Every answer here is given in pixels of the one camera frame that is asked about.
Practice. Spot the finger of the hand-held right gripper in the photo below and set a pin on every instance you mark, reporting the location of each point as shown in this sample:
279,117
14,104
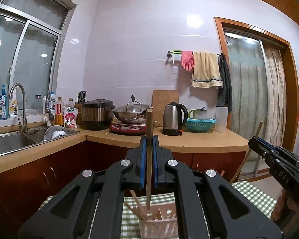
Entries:
260,149
267,144

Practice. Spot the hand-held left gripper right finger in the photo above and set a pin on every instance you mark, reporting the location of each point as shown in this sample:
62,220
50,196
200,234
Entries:
156,164

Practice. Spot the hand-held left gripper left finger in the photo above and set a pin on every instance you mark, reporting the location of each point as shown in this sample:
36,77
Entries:
142,164

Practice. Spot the wooden chopstick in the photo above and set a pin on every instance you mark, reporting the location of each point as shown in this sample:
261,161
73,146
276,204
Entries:
149,129
135,204
223,173
244,164
133,211
141,208

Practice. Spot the white perforated utensil holder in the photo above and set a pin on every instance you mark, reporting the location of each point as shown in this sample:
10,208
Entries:
162,222

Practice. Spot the person's right hand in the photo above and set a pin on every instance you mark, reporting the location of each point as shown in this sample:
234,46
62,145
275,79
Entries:
291,209

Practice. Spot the red induction cooker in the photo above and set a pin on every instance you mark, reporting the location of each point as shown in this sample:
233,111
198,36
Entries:
127,129

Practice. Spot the green checked tablecloth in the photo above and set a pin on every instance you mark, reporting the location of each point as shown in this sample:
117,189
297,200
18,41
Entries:
251,194

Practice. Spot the steel electric kettle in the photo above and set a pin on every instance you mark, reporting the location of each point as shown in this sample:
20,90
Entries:
172,119

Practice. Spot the white plastic cup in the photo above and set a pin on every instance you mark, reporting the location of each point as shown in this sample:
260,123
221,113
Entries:
221,119

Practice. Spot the frosted glass sliding door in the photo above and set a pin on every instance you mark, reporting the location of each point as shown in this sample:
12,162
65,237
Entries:
244,99

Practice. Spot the steel wok with lid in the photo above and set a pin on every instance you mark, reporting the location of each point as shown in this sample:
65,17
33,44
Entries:
130,113

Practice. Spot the striped beige curtain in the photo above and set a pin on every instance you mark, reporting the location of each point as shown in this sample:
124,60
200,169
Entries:
276,92

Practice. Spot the teal plastic colander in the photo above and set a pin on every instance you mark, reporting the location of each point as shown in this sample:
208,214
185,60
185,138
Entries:
200,125

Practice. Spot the white enamel pot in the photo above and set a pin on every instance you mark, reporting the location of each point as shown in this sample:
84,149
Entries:
198,114

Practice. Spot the wooden cutting board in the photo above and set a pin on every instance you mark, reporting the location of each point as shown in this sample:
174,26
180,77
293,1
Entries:
164,99

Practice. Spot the dark rice cooker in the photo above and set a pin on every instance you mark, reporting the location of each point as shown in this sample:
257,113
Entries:
97,115

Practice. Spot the dark hanging cloth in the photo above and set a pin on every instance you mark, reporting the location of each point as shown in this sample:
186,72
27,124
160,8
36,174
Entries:
225,84

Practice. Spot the red and white bag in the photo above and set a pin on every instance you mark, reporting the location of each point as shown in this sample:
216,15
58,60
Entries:
70,118

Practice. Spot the knife block with scissors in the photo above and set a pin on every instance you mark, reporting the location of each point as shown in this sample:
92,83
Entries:
81,97

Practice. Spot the white bowls in sink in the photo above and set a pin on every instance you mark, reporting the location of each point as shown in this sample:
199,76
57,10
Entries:
55,133

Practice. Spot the clear bottle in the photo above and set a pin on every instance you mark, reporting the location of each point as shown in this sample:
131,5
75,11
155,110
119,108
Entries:
70,103

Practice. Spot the yellow towel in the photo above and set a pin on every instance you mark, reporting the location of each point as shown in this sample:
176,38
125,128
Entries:
205,71

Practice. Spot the cooking oil bottle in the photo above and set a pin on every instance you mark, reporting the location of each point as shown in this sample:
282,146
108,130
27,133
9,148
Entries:
59,112

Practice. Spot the red kitchen cabinet with counter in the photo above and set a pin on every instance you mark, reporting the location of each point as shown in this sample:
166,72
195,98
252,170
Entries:
39,174

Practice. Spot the pink rubber gloves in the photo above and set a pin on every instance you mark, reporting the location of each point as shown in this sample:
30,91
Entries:
187,61

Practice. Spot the small steel faucet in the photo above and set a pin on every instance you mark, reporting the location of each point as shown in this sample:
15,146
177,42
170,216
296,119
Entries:
48,109

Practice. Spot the white plastic bottle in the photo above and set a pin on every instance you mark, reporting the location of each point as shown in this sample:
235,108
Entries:
53,102

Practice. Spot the clear glass jar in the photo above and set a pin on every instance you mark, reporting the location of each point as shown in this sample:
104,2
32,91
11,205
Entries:
37,104

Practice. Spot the tall steel faucet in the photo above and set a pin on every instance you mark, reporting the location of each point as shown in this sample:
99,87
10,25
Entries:
23,119

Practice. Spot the stainless steel sink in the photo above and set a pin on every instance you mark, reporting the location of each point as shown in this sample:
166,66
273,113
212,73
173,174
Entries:
10,142

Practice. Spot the white spray bottle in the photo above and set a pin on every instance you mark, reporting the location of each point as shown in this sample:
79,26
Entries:
13,105

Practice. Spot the blue dish soap bottle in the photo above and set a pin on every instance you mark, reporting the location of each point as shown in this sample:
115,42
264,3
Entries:
3,104

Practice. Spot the aluminium sliding window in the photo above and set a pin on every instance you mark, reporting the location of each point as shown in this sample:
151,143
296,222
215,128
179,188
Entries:
32,54

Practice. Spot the wooden door frame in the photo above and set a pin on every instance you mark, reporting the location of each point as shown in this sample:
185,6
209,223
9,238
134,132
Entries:
292,79

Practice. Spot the metal towel rail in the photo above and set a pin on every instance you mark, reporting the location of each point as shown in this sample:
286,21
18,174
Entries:
173,53

